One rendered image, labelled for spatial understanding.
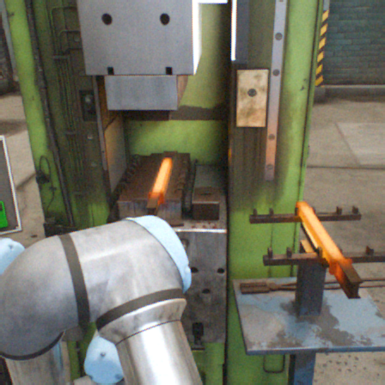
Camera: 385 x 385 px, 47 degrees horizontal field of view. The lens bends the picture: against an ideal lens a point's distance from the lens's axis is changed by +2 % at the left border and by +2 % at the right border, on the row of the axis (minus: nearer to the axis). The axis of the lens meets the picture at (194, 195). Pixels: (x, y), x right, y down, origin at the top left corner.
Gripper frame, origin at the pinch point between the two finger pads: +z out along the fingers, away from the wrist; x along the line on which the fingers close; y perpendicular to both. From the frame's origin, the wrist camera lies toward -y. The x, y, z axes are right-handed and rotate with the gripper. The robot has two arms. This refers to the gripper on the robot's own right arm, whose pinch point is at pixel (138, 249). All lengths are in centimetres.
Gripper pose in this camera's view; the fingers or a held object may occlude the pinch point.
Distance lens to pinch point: 108.8
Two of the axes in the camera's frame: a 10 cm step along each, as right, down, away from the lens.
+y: 0.2, 9.0, 4.3
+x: 10.0, 0.1, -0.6
